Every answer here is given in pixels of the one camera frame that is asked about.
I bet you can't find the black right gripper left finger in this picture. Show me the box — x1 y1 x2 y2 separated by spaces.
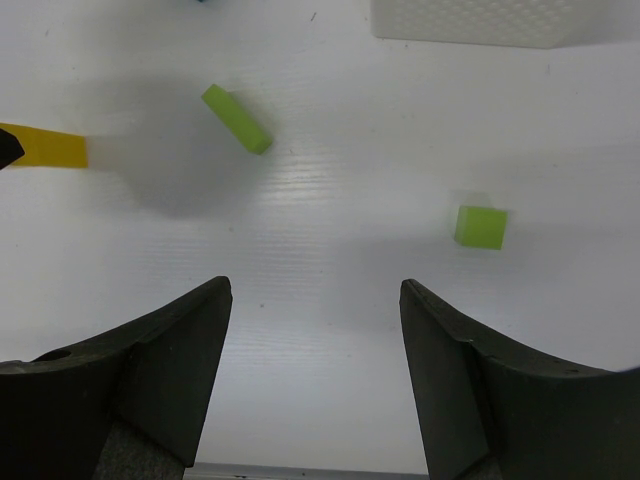
1 276 232 479

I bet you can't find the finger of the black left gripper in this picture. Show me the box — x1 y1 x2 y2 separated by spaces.
0 129 25 169

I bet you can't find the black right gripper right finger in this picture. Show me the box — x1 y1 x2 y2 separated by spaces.
400 279 639 479

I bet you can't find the yellow long block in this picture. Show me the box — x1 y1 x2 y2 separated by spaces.
1 123 89 169

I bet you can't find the green long block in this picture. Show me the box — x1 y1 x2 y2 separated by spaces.
201 84 273 155

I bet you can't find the white perforated plastic basket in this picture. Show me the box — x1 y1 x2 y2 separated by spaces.
370 0 601 49

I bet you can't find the green cube block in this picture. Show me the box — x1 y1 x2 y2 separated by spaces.
454 205 508 250

